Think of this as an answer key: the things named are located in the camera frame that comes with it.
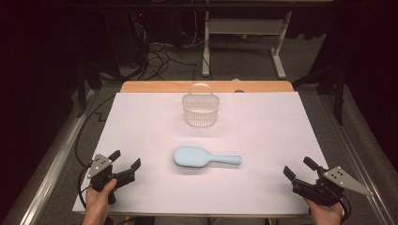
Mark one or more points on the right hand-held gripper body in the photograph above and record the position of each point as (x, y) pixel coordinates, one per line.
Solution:
(341, 179)

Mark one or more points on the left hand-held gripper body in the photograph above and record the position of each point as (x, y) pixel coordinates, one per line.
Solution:
(99, 167)

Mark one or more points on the light blue plastic spoon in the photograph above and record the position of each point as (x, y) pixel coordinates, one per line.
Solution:
(194, 157)

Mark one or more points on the white plastic basket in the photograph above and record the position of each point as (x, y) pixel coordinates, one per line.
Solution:
(201, 109)

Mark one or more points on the person's left hand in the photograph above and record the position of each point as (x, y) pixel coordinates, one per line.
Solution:
(95, 204)

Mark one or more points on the person's right hand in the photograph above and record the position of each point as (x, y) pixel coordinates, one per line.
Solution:
(327, 215)

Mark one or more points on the white table mat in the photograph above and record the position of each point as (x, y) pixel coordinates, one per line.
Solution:
(256, 140)

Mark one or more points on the black stand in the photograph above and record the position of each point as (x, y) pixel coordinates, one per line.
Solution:
(339, 90)
(89, 75)

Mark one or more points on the black computer tower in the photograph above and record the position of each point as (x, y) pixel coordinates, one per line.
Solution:
(125, 37)

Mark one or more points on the aluminium floor rail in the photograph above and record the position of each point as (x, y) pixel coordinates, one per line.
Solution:
(359, 162)
(53, 165)

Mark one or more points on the white metal stand frame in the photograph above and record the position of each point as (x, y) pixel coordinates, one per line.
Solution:
(247, 26)

